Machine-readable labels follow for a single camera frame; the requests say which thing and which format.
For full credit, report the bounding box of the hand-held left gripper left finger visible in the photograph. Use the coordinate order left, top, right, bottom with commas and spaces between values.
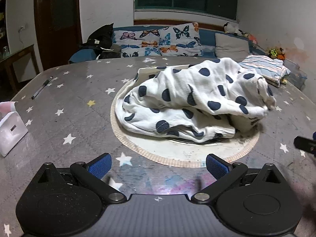
32, 153, 126, 205

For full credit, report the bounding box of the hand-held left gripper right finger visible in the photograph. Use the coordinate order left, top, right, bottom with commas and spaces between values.
191, 153, 284, 203

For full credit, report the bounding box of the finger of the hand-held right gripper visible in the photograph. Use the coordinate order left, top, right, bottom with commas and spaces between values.
294, 134, 316, 157

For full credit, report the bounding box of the white polka-dot garment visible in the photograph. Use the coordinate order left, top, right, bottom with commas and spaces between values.
122, 57, 276, 144

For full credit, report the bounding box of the round beige mat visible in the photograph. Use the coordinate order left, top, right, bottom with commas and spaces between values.
110, 65, 261, 167

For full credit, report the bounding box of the grey star-print tablecloth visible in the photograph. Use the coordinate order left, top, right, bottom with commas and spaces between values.
0, 55, 316, 237

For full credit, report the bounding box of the clear plastic storage box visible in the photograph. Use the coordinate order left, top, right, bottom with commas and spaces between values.
284, 59, 308, 89

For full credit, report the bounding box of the striped pillow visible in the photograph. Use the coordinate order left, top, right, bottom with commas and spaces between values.
238, 54, 291, 86

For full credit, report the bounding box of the white tissue box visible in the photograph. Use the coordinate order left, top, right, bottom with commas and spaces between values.
0, 111, 29, 157

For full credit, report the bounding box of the yellow and brown plush toy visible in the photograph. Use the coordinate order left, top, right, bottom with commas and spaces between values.
268, 47, 286, 60

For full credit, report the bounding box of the black pen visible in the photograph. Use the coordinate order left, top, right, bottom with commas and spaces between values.
31, 76, 53, 100

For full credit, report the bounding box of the dark olive garment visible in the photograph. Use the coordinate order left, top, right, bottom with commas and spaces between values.
97, 49, 122, 60

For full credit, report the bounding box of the grey pillow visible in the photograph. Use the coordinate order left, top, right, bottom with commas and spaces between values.
215, 33, 250, 62

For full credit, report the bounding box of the black jacket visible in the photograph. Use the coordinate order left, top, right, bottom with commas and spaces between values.
79, 23, 115, 52

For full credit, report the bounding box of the blue sofa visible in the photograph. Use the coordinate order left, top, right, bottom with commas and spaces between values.
69, 25, 308, 89

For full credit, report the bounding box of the butterfly print pillow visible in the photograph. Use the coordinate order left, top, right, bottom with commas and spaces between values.
112, 23, 203, 58

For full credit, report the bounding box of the black and white plush toy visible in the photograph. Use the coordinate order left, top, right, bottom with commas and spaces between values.
223, 22, 244, 35

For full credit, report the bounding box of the brown wooden side table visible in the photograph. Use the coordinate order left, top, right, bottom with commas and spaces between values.
0, 44, 37, 92

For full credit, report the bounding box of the brown wooden door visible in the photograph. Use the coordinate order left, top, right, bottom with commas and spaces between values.
34, 0, 82, 71

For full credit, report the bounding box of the dark wall shelf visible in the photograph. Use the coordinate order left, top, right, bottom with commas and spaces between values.
0, 0, 8, 40

